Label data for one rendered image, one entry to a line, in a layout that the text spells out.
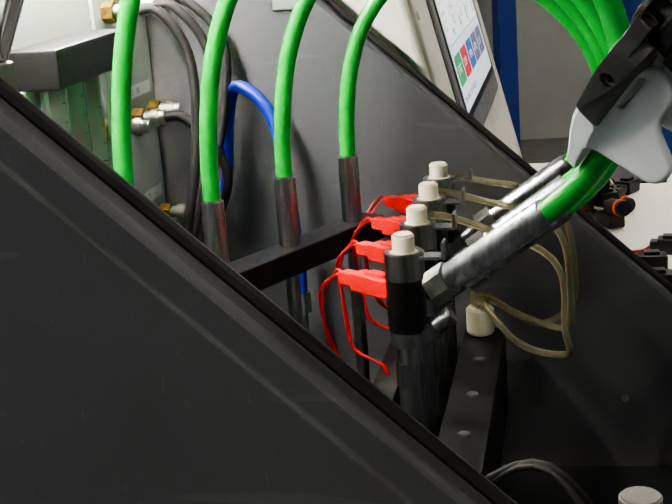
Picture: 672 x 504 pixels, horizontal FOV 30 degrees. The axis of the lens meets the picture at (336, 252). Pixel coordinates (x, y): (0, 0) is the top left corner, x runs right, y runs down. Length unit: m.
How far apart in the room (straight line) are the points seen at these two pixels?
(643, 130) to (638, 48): 0.05
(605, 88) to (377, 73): 0.55
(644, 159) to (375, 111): 0.54
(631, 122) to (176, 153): 0.65
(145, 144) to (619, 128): 0.61
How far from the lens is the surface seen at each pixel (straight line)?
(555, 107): 7.38
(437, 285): 0.77
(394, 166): 1.19
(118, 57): 0.89
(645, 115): 0.66
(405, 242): 0.87
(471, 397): 1.03
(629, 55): 0.63
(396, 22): 1.21
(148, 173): 1.19
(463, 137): 1.17
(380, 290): 0.89
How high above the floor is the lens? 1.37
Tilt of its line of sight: 15 degrees down
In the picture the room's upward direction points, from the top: 4 degrees counter-clockwise
